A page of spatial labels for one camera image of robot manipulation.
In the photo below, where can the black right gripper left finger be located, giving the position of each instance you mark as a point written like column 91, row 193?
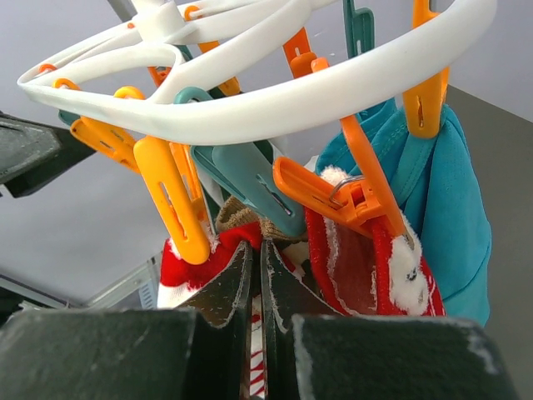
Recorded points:
column 218, row 357

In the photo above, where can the orange peg holding snowflake sock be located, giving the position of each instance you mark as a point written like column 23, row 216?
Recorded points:
column 357, row 202

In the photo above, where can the white round clip hanger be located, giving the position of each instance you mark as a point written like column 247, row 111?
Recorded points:
column 228, row 38

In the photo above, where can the orange peg on teal cloth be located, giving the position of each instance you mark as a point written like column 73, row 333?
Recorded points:
column 423, row 103

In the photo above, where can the teal clothes peg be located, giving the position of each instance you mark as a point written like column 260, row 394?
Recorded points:
column 245, row 170

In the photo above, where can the orange clothes peg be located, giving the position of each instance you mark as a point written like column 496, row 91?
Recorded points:
column 171, row 178

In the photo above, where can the teal cloth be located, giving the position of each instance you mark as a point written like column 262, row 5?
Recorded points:
column 436, row 188

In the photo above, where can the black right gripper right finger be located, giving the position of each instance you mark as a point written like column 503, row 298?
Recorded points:
column 288, row 365

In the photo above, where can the red snowflake sock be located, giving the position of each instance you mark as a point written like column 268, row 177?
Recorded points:
column 381, row 274

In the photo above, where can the red white striped sock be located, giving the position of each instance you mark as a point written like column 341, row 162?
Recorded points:
column 181, row 280

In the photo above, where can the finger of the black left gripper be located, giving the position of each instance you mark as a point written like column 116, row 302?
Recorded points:
column 34, row 154

